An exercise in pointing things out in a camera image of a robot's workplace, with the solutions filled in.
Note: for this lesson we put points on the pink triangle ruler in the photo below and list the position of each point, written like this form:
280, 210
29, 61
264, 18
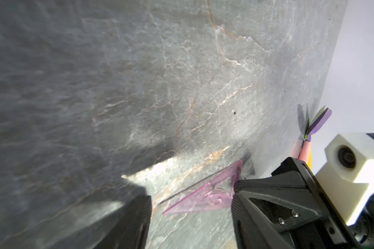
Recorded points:
215, 193

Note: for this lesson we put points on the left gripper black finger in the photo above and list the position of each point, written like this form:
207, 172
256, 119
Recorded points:
131, 231

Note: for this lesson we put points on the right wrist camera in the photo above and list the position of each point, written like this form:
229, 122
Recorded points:
347, 177

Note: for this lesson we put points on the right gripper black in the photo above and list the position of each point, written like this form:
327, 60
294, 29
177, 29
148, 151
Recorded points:
290, 210

